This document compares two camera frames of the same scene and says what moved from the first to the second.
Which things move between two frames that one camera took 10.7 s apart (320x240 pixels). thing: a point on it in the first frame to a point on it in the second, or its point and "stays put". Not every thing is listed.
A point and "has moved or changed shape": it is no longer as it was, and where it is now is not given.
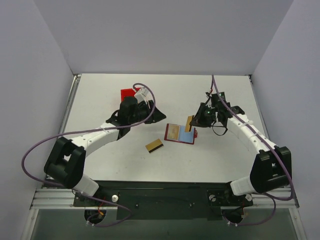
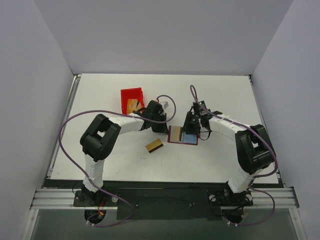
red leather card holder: x=177 y=133 stays put
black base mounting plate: x=164 y=200 stays put
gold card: x=154 y=146 stays put
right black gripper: x=200 y=118 to x=191 y=125
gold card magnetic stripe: x=187 y=128 has moved or changed shape
